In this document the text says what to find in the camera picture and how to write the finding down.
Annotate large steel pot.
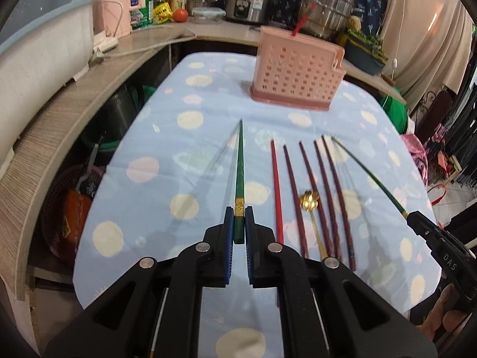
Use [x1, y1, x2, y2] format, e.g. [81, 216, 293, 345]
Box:
[298, 0, 356, 41]

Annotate green and white carton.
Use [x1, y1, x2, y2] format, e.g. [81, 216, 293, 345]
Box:
[128, 0, 155, 30]

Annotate dark purple chopstick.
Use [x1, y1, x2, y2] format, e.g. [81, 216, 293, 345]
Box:
[322, 135, 356, 271]
[314, 140, 341, 262]
[298, 141, 332, 259]
[283, 144, 308, 259]

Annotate steel rice cooker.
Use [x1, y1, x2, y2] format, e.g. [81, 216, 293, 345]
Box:
[224, 0, 274, 25]

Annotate white power strip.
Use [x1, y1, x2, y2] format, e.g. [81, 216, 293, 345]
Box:
[91, 32, 120, 64]

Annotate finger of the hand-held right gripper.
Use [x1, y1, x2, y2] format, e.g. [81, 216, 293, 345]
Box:
[406, 211, 477, 306]

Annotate small lidded pot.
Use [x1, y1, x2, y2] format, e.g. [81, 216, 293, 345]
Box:
[186, 0, 219, 12]

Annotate wooden counter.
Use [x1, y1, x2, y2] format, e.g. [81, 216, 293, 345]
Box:
[0, 18, 407, 303]

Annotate blue planet print tablecloth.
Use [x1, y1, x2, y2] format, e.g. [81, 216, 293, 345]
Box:
[72, 51, 442, 358]

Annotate beige curtain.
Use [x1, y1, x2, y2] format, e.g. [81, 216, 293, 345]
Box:
[358, 0, 474, 109]

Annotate dark planter with plants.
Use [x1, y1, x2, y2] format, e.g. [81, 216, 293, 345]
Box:
[343, 30, 388, 76]

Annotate grey plastic tub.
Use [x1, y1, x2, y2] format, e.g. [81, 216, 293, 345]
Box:
[0, 0, 99, 165]

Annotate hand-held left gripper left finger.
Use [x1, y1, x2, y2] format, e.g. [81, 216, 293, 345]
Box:
[45, 206, 235, 358]

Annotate green chopstick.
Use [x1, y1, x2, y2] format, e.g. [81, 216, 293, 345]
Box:
[233, 118, 247, 246]
[331, 136, 409, 219]

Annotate pink patterned cloth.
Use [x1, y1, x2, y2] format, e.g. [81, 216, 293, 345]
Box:
[400, 132, 429, 183]

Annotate green bag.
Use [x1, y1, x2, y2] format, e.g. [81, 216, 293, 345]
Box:
[380, 86, 411, 133]

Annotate black bucket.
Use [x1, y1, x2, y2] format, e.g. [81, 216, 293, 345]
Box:
[100, 84, 144, 146]

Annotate pink plastic utensil holder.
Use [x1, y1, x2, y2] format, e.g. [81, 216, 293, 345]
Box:
[249, 25, 347, 112]

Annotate yellow snack packet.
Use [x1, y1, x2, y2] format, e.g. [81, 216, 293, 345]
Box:
[154, 2, 174, 25]

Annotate white cable with switch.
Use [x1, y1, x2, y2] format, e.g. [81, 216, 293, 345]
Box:
[389, 0, 408, 72]

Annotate glass food container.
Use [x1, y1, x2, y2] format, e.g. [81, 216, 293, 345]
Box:
[192, 6, 226, 24]

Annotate gold flower spoon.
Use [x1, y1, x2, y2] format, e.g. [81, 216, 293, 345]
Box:
[299, 189, 330, 261]

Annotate pink kitchen appliance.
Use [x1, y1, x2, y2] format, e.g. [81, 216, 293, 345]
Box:
[95, 0, 146, 38]

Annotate hanging clothes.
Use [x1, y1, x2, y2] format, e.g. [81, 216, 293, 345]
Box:
[428, 26, 477, 195]

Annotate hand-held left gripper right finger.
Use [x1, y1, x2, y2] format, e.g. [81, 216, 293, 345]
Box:
[244, 206, 436, 358]

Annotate person's right hand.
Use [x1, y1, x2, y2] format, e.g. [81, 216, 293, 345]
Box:
[421, 289, 471, 338]

